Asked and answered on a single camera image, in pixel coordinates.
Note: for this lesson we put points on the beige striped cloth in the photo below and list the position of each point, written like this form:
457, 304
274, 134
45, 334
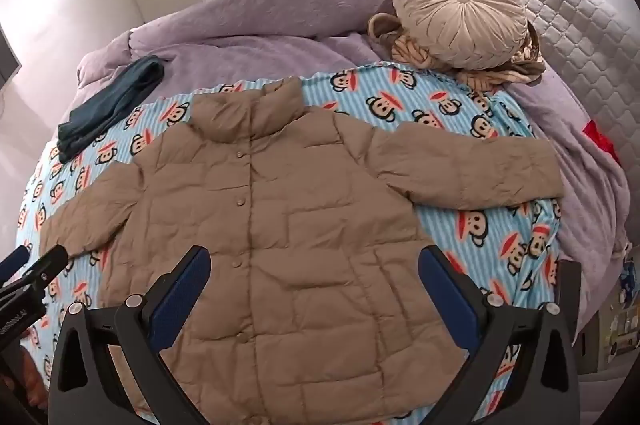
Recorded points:
405, 47

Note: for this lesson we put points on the dark teal folded pants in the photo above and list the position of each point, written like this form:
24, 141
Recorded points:
115, 100

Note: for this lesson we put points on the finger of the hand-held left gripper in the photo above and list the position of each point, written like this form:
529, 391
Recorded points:
12, 265
50, 262

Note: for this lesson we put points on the blue striped monkey print blanket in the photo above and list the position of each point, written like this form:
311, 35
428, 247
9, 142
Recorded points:
450, 105

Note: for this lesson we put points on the grey quilted headboard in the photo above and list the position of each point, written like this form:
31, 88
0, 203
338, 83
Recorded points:
575, 30

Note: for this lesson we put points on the purple duvet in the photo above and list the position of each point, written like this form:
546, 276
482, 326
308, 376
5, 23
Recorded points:
280, 5

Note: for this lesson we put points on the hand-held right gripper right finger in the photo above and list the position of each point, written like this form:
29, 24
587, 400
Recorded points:
442, 292

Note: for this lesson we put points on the red cloth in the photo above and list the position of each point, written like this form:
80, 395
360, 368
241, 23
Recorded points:
600, 137

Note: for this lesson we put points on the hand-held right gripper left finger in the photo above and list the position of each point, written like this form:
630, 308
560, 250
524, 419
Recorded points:
182, 295

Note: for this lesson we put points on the round beige pleated cushion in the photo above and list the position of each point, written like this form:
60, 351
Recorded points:
460, 15

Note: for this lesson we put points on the tan puffer jacket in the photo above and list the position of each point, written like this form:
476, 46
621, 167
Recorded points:
280, 230

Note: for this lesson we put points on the black wall television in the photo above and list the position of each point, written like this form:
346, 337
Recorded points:
6, 55

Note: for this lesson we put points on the bedside shelf with small items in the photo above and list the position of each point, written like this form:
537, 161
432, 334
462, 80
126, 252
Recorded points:
622, 320

